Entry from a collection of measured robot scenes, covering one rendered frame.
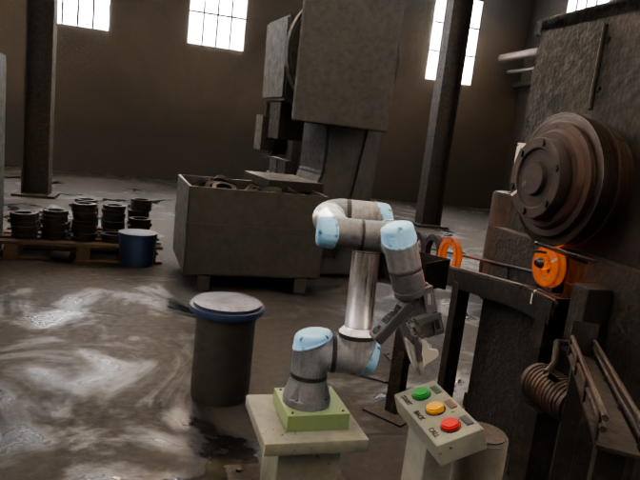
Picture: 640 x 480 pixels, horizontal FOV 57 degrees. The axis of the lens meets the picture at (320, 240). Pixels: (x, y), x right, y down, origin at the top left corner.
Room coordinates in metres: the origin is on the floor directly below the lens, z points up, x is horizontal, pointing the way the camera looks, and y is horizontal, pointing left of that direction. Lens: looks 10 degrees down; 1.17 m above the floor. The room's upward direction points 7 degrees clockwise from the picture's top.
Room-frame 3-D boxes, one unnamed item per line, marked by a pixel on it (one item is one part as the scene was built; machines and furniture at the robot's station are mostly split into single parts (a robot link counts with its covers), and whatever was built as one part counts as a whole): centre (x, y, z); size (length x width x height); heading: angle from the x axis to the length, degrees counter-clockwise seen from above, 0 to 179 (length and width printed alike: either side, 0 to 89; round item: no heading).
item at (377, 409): (2.50, -0.40, 0.36); 0.26 x 0.20 x 0.72; 51
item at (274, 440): (1.75, -0.01, 0.28); 0.32 x 0.32 x 0.04; 18
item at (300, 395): (1.75, -0.01, 0.40); 0.15 x 0.15 x 0.10
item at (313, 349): (1.75, -0.02, 0.52); 0.13 x 0.12 x 0.14; 95
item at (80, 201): (4.85, 1.96, 0.22); 1.20 x 0.81 x 0.44; 111
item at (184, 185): (4.56, 0.58, 0.39); 1.03 x 0.83 x 0.79; 110
